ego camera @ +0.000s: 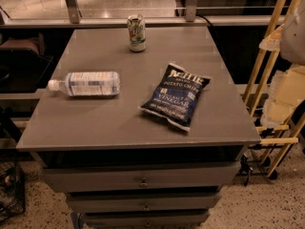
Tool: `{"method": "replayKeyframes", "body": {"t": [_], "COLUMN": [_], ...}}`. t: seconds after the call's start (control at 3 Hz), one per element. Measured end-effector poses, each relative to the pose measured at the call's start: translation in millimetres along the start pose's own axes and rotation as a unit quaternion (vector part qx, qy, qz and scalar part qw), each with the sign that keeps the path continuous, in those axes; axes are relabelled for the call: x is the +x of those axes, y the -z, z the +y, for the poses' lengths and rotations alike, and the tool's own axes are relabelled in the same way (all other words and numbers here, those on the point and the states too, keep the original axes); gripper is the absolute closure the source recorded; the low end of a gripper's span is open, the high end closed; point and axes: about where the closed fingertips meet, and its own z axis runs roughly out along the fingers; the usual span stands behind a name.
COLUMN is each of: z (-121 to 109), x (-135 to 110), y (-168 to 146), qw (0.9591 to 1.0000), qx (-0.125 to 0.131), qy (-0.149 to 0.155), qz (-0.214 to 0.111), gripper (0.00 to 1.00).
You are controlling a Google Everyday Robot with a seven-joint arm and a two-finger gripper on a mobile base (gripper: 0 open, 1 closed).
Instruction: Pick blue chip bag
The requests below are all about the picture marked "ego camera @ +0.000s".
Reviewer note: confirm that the blue Kettle chip bag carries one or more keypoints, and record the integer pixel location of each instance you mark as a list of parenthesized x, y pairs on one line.
[(176, 96)]

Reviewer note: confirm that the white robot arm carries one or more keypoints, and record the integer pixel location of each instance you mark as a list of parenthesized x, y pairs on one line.
[(287, 89)]

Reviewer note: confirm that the grey drawer cabinet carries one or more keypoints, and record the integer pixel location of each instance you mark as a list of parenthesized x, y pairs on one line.
[(66, 133)]

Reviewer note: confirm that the clear plastic water bottle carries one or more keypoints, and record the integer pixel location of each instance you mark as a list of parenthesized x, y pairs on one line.
[(87, 84)]

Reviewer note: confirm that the top grey drawer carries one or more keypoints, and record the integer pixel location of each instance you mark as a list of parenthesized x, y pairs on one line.
[(119, 178)]

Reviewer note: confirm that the grey drawer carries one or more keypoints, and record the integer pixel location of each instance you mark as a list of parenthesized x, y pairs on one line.
[(146, 219), (119, 178), (143, 203)]

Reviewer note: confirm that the white green soda can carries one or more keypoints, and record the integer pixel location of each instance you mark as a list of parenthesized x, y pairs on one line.
[(136, 29)]

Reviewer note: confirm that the bottom grey drawer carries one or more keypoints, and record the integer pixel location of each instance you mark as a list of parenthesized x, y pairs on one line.
[(146, 219)]

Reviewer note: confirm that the middle grey drawer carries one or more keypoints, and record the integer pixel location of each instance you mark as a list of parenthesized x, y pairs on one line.
[(143, 203)]

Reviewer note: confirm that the wooden folding rack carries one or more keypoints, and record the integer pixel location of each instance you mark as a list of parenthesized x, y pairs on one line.
[(275, 142)]

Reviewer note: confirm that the dark office chair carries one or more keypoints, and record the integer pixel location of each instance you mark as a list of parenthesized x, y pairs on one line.
[(24, 67)]

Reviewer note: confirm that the grey metal window rail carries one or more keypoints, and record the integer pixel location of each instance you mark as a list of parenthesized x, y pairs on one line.
[(92, 14)]

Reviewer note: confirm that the black wire basket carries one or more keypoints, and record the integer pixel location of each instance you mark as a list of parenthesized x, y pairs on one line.
[(12, 187)]

